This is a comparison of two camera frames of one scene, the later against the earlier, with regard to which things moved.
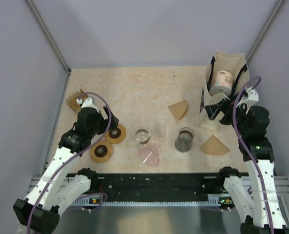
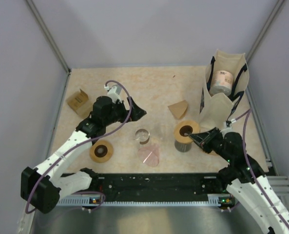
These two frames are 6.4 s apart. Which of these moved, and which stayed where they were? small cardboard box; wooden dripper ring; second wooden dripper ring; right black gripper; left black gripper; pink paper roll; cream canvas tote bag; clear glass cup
Moved: right black gripper; left black gripper; wooden dripper ring
Stayed: clear glass cup; cream canvas tote bag; pink paper roll; second wooden dripper ring; small cardboard box
